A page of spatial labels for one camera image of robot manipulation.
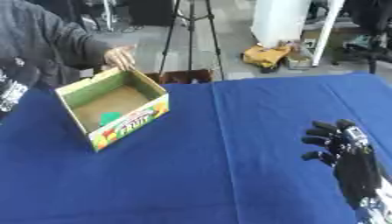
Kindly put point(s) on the person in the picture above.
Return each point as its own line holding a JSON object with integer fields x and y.
{"x": 41, "y": 43}

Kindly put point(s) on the yellow bag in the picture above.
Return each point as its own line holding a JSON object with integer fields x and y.
{"x": 264, "y": 57}

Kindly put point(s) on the white board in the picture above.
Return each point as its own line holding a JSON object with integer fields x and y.
{"x": 291, "y": 26}

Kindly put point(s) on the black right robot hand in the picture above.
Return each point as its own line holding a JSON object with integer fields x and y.
{"x": 357, "y": 172}

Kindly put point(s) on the cardboard box green inside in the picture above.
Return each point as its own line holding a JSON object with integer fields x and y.
{"x": 115, "y": 102}

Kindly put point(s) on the black tripod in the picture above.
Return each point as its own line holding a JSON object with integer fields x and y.
{"x": 190, "y": 38}

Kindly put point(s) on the black chair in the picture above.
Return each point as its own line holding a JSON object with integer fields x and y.
{"x": 370, "y": 38}

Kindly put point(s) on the green block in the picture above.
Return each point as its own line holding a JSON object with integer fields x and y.
{"x": 109, "y": 117}

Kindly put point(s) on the person's hand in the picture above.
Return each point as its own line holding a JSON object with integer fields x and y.
{"x": 120, "y": 58}

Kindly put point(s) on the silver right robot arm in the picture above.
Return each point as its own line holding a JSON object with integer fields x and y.
{"x": 377, "y": 210}

